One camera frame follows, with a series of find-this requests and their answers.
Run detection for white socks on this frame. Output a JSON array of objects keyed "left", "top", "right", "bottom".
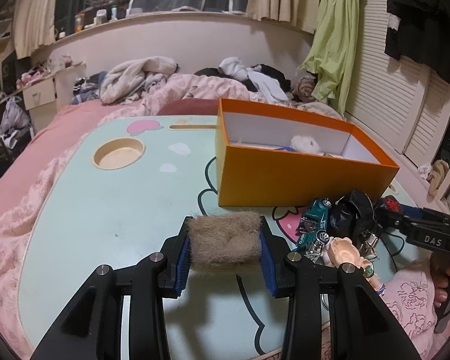
[{"left": 218, "top": 57, "right": 256, "bottom": 81}]

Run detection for grey plastic bag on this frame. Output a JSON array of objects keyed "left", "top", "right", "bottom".
[{"left": 0, "top": 95, "right": 32, "bottom": 130}]

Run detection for teal silver toy car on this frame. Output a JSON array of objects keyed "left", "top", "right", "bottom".
[{"left": 290, "top": 229, "right": 332, "bottom": 259}]

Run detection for black hanging garment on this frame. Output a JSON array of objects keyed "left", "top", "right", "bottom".
[{"left": 384, "top": 0, "right": 450, "bottom": 83}]

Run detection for black speaker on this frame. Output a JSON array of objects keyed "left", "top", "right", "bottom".
[{"left": 0, "top": 50, "right": 19, "bottom": 92}]

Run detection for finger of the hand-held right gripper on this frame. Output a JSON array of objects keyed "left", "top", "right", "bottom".
[{"left": 374, "top": 196, "right": 450, "bottom": 230}]

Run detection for person's right hand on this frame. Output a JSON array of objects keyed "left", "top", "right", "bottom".
[{"left": 429, "top": 249, "right": 450, "bottom": 310}]

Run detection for dark striped clothes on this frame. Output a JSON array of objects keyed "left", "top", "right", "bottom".
[{"left": 71, "top": 71, "right": 109, "bottom": 106}]

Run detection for white fleece garment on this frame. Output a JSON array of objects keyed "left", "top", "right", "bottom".
[{"left": 99, "top": 56, "right": 178, "bottom": 105}]

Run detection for white furry pompom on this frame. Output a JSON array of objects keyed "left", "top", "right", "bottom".
[{"left": 289, "top": 134, "right": 323, "bottom": 154}]

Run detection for orange cardboard box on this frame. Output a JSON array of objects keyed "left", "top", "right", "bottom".
[{"left": 214, "top": 97, "right": 401, "bottom": 208}]

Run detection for beige clothes pile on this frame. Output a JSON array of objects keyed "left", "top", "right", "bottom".
[{"left": 290, "top": 73, "right": 346, "bottom": 115}]

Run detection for dark satin lace cloth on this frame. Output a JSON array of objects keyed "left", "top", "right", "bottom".
[{"left": 329, "top": 189, "right": 376, "bottom": 241}]

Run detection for white louvered closet door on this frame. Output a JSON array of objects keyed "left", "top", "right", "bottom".
[{"left": 343, "top": 0, "right": 450, "bottom": 166}]

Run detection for mint green desktop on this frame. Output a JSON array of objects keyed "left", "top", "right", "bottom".
[{"left": 20, "top": 114, "right": 428, "bottom": 355}]

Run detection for light green hanging cloth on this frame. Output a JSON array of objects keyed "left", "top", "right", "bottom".
[{"left": 300, "top": 0, "right": 368, "bottom": 111}]

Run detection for brown furry pompom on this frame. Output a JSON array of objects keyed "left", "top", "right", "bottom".
[{"left": 187, "top": 210, "right": 264, "bottom": 275}]

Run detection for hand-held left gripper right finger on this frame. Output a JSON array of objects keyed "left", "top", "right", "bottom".
[{"left": 258, "top": 215, "right": 422, "bottom": 360}]

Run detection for beige cloth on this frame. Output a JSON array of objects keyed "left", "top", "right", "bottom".
[{"left": 427, "top": 159, "right": 450, "bottom": 201}]

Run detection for small doll figure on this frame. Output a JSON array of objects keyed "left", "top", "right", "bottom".
[{"left": 322, "top": 235, "right": 385, "bottom": 293}]

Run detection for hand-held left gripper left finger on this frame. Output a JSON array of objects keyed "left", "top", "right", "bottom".
[{"left": 30, "top": 215, "right": 196, "bottom": 360}]

